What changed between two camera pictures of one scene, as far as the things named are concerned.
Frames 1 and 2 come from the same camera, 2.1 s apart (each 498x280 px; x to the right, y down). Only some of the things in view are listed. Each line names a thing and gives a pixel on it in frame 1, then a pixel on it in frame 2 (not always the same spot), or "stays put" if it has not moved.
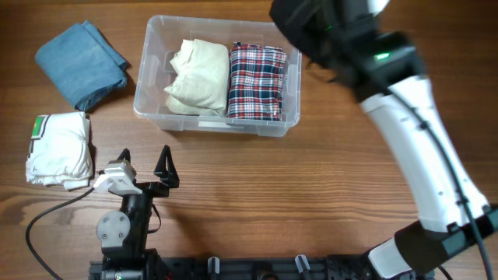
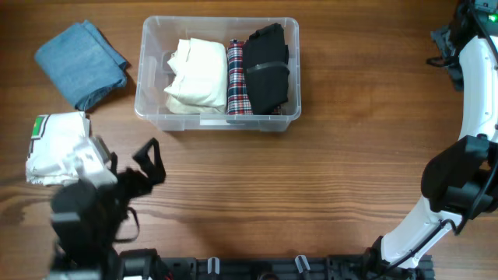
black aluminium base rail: [267, 267] stays put
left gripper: [170, 176] -> [156, 175]
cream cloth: [201, 84] stays put
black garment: [318, 29] -> [266, 58]
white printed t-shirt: [60, 151] stays put
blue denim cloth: [82, 64] stays put
